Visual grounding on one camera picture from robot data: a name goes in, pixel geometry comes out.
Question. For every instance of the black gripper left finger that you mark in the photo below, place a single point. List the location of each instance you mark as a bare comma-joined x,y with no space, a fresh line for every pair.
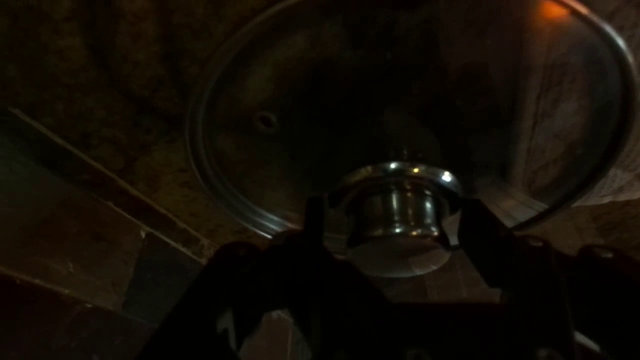
314,220

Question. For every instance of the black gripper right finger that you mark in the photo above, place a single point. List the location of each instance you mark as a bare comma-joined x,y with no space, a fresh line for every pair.
487,233

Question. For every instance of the glass lid with steel knob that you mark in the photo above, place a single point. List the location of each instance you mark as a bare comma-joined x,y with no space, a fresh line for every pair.
320,113

